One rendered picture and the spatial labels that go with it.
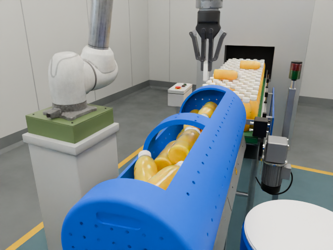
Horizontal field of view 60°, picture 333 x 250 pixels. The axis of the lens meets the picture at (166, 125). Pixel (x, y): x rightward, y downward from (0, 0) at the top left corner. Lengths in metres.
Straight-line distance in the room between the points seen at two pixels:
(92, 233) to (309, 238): 0.49
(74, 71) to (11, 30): 2.63
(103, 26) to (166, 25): 4.77
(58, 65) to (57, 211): 0.71
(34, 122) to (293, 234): 1.12
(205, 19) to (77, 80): 0.63
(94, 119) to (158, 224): 0.94
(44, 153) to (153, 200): 0.99
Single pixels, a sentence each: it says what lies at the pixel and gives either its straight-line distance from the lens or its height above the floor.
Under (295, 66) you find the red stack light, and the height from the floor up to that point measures 1.24.
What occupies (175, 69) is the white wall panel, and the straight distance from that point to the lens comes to 6.17.
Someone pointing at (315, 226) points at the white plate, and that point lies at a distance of 0.83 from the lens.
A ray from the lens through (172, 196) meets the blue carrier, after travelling 0.53.
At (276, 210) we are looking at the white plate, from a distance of 0.84.
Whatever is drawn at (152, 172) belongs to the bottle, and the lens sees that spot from 0.79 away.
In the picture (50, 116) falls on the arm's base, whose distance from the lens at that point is 1.35.
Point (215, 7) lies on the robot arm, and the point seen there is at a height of 1.54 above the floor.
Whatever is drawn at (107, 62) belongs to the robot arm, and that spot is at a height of 1.30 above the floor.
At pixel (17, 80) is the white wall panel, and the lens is 3.96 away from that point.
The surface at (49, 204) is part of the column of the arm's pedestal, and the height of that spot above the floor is 0.63.
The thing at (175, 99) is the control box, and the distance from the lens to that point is 1.72.
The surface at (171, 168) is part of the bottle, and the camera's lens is 0.72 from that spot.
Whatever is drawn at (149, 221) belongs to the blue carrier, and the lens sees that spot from 0.49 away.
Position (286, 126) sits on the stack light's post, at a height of 0.86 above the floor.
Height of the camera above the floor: 1.52
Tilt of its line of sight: 21 degrees down
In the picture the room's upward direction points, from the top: straight up
